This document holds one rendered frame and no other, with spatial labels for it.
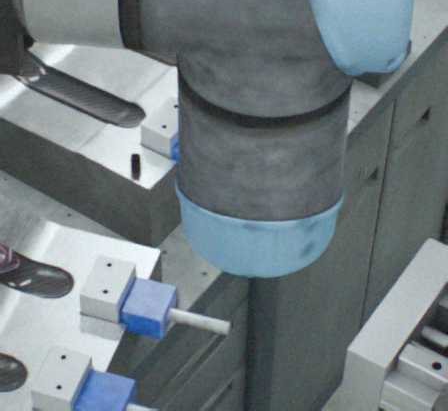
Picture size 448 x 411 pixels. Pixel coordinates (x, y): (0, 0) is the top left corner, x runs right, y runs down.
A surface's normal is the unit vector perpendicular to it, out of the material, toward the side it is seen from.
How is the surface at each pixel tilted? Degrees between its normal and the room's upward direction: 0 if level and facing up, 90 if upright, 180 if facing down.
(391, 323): 0
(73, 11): 93
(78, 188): 90
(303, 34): 94
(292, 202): 90
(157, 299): 0
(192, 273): 0
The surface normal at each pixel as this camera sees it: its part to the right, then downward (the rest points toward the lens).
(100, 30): -0.12, 0.91
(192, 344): 0.82, 0.41
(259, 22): -0.14, 0.65
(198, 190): -0.76, 0.46
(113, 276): 0.02, -0.70
